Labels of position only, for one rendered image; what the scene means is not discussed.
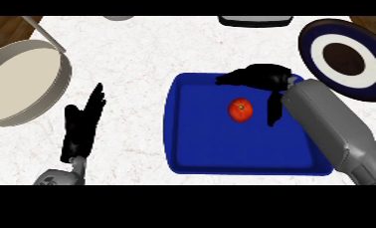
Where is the grey round object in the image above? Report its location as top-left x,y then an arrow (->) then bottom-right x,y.
101,15 -> 135,22

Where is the blue rectangular tray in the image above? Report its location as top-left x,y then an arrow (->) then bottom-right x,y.
162,72 -> 334,176

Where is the beige pan with handle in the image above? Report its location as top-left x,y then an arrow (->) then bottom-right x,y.
0,16 -> 73,127

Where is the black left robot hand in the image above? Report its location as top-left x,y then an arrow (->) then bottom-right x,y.
58,82 -> 107,164

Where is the navy and white plate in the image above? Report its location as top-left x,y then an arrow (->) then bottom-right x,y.
296,18 -> 376,103

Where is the red tomato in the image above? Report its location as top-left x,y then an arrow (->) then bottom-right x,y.
225,98 -> 253,123

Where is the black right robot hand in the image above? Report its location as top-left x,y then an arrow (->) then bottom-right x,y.
213,63 -> 293,127

